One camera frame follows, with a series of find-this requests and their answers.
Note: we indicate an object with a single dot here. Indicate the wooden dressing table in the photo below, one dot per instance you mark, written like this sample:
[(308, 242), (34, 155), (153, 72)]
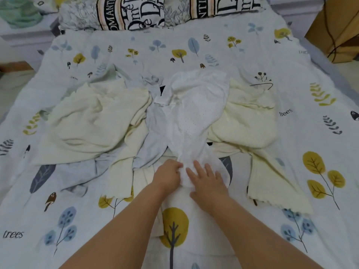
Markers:
[(339, 28)]

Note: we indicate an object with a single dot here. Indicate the black garment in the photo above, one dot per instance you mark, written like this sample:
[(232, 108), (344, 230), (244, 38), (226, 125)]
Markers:
[(162, 91)]

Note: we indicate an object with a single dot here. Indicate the person's left hand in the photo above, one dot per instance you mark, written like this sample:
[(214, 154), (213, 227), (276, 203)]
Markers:
[(168, 177)]

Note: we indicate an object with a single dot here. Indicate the black white patterned pillow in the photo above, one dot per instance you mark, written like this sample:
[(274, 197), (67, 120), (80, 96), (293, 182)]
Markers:
[(118, 11), (213, 3)]

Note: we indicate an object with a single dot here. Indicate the bed with leaf print bedding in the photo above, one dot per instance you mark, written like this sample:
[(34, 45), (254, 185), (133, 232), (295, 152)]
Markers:
[(235, 53)]

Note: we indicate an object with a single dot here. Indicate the grey Chip n Dale shirt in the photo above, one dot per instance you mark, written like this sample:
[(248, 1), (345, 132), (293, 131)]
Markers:
[(148, 142)]

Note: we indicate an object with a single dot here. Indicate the white dotted blouse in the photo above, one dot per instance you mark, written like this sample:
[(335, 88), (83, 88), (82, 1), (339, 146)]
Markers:
[(193, 109)]

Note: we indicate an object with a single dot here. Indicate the person's left forearm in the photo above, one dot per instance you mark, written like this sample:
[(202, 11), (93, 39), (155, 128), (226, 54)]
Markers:
[(112, 238)]

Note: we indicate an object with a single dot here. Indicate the person's right hand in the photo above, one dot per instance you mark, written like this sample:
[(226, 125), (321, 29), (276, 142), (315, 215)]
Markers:
[(208, 188)]

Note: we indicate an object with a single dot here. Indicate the person's right forearm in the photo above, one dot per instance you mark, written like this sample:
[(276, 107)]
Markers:
[(263, 241)]

